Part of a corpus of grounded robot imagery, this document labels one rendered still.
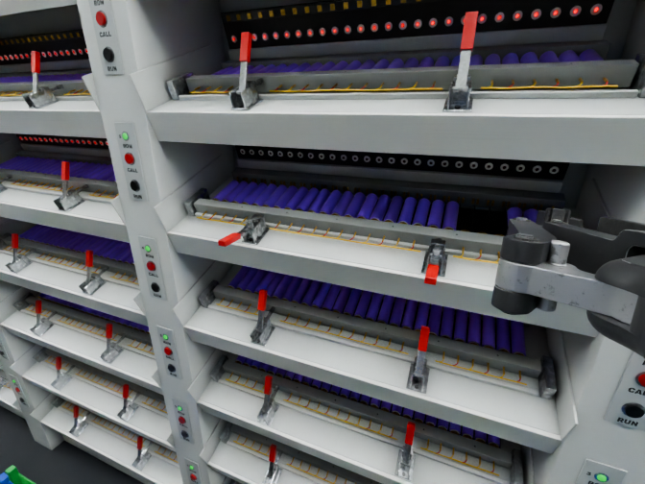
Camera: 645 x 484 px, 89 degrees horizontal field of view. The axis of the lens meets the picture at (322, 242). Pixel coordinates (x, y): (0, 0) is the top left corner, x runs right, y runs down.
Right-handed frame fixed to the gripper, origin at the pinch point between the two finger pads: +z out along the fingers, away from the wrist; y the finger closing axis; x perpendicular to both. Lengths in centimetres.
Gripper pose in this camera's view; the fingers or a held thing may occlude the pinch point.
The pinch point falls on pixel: (585, 240)
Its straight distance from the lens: 27.1
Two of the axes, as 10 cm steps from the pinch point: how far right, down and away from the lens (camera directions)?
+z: 3.7, -1.5, 9.2
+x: -0.8, 9.8, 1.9
